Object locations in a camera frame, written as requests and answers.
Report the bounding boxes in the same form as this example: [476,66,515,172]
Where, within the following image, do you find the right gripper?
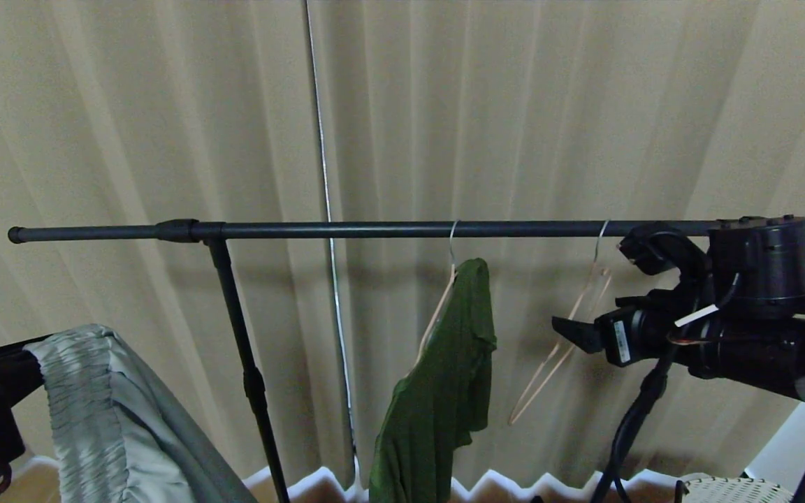
[551,289,712,368]

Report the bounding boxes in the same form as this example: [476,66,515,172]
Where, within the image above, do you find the pink clothes hanger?
[415,220,460,364]
[509,220,614,425]

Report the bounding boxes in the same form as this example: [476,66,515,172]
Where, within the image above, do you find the pale grey garment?
[23,323,258,503]

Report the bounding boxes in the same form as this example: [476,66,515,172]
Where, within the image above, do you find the green sleeveless shirt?
[369,258,498,503]

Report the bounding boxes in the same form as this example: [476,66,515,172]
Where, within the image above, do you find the white laundry basket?
[675,475,795,503]

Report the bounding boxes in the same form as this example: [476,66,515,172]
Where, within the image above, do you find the black clothes rack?
[8,219,805,503]

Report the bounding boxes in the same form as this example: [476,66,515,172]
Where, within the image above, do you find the beige curtain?
[0,0,805,490]

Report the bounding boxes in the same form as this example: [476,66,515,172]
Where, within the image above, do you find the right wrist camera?
[616,224,712,296]

